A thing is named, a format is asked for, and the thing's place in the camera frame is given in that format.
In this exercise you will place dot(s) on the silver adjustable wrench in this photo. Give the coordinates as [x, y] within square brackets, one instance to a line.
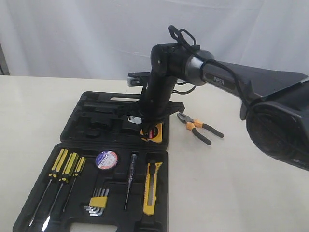
[134, 119]

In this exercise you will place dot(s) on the yellow utility knife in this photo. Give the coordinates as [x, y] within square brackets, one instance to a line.
[150, 187]

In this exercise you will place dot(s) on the voltage tester screwdriver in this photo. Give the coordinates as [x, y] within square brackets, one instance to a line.
[130, 177]

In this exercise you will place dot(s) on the hex key set yellow holder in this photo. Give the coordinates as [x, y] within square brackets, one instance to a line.
[97, 202]

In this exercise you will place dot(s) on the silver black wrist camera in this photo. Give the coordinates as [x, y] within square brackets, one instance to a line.
[138, 79]

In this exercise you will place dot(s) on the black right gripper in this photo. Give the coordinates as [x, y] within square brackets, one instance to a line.
[149, 113]

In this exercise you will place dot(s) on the large yellow black screwdriver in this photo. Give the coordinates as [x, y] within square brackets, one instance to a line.
[53, 174]

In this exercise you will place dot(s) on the medium yellow black screwdriver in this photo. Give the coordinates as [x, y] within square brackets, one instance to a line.
[64, 179]

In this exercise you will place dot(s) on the yellow tape measure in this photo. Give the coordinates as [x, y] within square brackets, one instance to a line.
[154, 135]

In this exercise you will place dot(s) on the white backdrop curtain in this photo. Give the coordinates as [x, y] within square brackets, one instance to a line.
[107, 39]

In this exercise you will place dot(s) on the black plastic tool case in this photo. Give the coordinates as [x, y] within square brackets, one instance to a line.
[110, 188]

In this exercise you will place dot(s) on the black electrical tape roll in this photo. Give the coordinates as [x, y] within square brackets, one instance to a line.
[106, 160]

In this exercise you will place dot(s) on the small yellow black screwdriver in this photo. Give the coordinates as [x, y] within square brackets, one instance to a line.
[76, 173]

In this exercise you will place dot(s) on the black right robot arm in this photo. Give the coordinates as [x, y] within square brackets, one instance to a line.
[274, 105]

